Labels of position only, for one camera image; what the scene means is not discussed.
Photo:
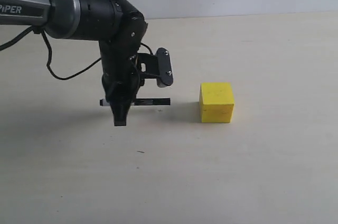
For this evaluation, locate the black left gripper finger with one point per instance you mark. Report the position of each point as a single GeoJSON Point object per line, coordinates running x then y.
{"type": "Point", "coordinates": [120, 111]}

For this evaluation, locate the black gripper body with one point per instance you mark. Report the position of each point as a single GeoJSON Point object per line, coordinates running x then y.
{"type": "Point", "coordinates": [122, 92]}

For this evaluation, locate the black and white marker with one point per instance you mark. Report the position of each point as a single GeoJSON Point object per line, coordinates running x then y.
{"type": "Point", "coordinates": [151, 101]}

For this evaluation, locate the yellow foam cube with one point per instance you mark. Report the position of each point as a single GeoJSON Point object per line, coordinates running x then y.
{"type": "Point", "coordinates": [216, 102]}

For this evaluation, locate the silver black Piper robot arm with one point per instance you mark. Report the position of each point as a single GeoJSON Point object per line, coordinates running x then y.
{"type": "Point", "coordinates": [116, 25]}

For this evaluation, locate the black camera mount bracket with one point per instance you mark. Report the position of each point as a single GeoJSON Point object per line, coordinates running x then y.
{"type": "Point", "coordinates": [156, 66]}

